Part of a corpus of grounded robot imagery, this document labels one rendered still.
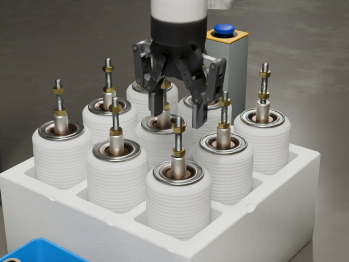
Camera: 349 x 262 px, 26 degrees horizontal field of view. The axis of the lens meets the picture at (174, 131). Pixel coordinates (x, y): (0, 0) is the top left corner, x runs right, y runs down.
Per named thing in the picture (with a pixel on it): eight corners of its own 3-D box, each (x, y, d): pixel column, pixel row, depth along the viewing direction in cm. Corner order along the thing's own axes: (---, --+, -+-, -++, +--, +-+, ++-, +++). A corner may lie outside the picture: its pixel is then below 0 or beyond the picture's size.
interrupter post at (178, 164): (166, 175, 110) (166, 155, 108) (177, 169, 111) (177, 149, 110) (179, 181, 108) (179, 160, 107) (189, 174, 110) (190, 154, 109)
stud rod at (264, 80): (263, 104, 126) (266, 62, 123) (267, 106, 126) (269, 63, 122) (258, 105, 126) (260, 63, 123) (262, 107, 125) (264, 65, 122)
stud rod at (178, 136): (174, 162, 109) (174, 115, 106) (180, 162, 110) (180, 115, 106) (176, 166, 109) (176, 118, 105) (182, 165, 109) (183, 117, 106)
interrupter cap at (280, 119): (292, 118, 128) (293, 114, 127) (271, 134, 122) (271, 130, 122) (253, 107, 132) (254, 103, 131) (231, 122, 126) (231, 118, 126)
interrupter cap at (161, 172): (141, 177, 110) (141, 172, 109) (175, 158, 115) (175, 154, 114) (182, 194, 105) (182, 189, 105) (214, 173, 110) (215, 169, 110)
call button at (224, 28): (210, 37, 147) (210, 26, 146) (221, 31, 150) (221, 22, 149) (227, 41, 145) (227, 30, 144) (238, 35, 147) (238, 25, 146)
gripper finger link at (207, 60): (189, 50, 99) (186, 65, 100) (219, 65, 98) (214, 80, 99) (199, 45, 101) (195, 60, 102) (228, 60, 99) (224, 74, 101)
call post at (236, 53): (196, 177, 160) (198, 36, 146) (215, 164, 165) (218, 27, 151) (224, 187, 156) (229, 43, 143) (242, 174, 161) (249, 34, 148)
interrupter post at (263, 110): (271, 119, 127) (273, 101, 126) (265, 124, 125) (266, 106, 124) (259, 116, 128) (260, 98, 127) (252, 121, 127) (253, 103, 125)
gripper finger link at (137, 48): (148, 38, 106) (157, 79, 107) (138, 39, 107) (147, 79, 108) (137, 43, 104) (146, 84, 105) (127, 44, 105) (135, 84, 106)
